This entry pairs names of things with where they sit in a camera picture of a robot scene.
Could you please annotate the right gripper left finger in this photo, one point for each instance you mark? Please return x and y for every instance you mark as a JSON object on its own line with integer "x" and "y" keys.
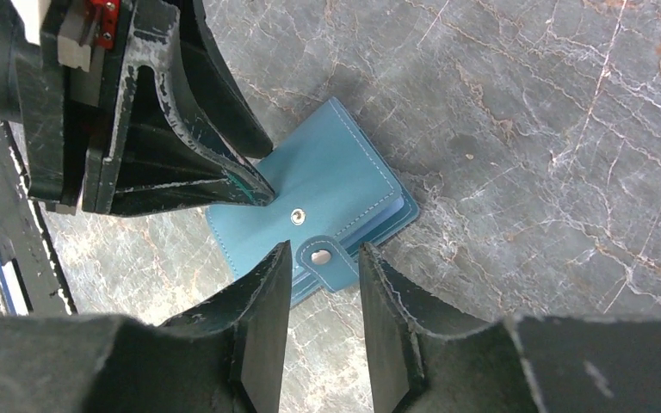
{"x": 225, "y": 354}

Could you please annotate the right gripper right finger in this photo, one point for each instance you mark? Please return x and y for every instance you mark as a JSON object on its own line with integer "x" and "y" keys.
{"x": 425, "y": 355}

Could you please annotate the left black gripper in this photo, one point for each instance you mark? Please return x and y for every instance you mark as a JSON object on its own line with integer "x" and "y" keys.
{"x": 162, "y": 126}

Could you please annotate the teal card holder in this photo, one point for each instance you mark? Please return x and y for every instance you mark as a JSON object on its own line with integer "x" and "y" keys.
{"x": 334, "y": 191}

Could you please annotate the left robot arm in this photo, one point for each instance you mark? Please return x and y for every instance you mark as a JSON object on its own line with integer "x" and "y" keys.
{"x": 128, "y": 108}

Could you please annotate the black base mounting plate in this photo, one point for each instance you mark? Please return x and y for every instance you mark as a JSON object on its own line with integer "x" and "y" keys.
{"x": 32, "y": 281}

